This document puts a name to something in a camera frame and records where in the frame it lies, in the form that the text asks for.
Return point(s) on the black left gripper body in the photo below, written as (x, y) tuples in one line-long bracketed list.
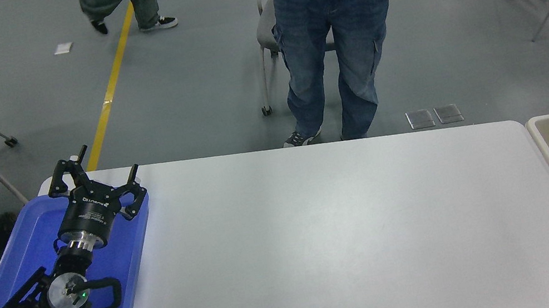
[(87, 215)]

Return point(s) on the grey office chair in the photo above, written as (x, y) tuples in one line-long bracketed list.
[(267, 31)]

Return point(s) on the silver floor plate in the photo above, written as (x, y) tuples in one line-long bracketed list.
[(420, 118), (448, 113)]

